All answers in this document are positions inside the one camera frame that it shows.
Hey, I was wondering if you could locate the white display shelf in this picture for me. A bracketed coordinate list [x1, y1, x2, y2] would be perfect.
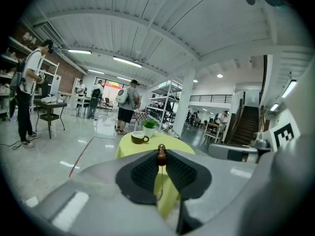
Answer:
[0, 34, 61, 115]

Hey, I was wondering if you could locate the black balcony railing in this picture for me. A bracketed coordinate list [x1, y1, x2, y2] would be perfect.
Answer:
[189, 94, 233, 104]

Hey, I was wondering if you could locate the dark wooden staircase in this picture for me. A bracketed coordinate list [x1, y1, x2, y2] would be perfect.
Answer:
[227, 105, 261, 146]

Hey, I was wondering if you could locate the white metal rack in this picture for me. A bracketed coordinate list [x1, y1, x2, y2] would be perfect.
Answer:
[146, 81, 183, 133]

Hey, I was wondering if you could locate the white box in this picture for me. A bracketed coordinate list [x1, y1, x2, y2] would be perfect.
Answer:
[41, 94, 58, 104]

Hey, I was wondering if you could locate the wooden table with white legs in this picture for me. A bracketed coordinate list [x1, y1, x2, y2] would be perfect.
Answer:
[203, 121, 227, 144]

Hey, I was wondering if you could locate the white pillar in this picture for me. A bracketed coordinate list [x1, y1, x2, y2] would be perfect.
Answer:
[172, 67, 196, 138]

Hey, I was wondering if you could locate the small brown shiny object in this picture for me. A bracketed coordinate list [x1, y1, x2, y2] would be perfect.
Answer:
[130, 131, 150, 145]

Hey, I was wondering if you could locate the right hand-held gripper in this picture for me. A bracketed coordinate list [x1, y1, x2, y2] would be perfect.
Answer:
[208, 112, 301, 163]

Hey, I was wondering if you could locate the grey backpack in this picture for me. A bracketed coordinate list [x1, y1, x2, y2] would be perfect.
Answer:
[9, 58, 27, 93]

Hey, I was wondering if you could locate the white cabinet with red mark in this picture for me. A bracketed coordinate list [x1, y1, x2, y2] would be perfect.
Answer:
[50, 74, 63, 96]

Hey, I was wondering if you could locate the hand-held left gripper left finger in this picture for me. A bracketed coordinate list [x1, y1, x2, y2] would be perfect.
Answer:
[31, 149, 182, 236]

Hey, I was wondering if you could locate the black metal side table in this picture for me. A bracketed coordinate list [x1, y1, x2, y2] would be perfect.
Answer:
[32, 98, 68, 140]

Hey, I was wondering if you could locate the small brown-handled spoon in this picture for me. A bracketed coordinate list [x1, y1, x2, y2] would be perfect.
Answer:
[155, 143, 167, 202]

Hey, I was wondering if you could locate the red-white checkered chair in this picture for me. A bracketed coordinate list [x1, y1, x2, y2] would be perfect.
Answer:
[133, 110, 149, 124]

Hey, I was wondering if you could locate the green plant in white pot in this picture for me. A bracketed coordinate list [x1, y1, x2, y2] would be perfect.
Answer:
[141, 118, 159, 139]

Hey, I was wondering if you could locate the white round backpack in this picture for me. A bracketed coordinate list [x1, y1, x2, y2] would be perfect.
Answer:
[115, 87, 129, 104]

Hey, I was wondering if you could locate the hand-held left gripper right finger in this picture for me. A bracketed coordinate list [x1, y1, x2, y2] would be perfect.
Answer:
[164, 149, 257, 236]

